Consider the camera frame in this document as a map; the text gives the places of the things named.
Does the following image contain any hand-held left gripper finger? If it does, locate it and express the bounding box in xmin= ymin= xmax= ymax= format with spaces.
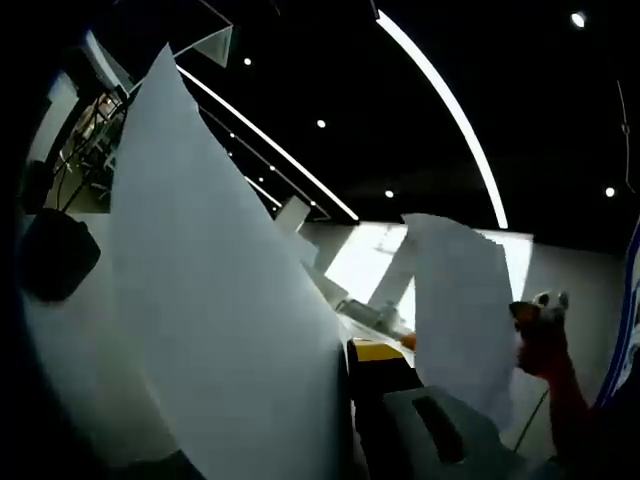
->
xmin=347 ymin=338 xmax=532 ymax=480

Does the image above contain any white printing paper sheet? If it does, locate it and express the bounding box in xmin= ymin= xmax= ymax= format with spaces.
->
xmin=401 ymin=213 xmax=520 ymax=435

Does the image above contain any thin printing paper bundle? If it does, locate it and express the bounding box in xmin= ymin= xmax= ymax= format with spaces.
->
xmin=106 ymin=42 xmax=352 ymax=480

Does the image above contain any person's right hand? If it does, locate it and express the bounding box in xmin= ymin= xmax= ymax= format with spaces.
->
xmin=513 ymin=319 xmax=569 ymax=384

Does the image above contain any white printer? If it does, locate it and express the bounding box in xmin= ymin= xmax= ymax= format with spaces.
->
xmin=299 ymin=259 xmax=402 ymax=337

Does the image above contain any small window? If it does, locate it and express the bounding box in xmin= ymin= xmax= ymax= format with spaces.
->
xmin=324 ymin=223 xmax=401 ymax=304

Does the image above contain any long ceiling light strip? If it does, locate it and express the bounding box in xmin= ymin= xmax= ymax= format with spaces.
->
xmin=375 ymin=9 xmax=509 ymax=231

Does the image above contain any curved ceiling light strip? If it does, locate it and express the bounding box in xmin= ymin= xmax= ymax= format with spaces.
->
xmin=175 ymin=64 xmax=361 ymax=222

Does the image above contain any dark rounded object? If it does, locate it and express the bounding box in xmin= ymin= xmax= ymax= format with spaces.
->
xmin=20 ymin=207 xmax=102 ymax=304

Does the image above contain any ceiling air conditioner panel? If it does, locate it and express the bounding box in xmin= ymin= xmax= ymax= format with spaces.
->
xmin=191 ymin=23 xmax=235 ymax=68

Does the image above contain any wall poster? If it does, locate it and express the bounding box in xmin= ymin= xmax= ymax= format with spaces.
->
xmin=594 ymin=234 xmax=640 ymax=409

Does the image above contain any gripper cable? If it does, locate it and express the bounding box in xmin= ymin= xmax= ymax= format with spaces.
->
xmin=512 ymin=387 xmax=551 ymax=451

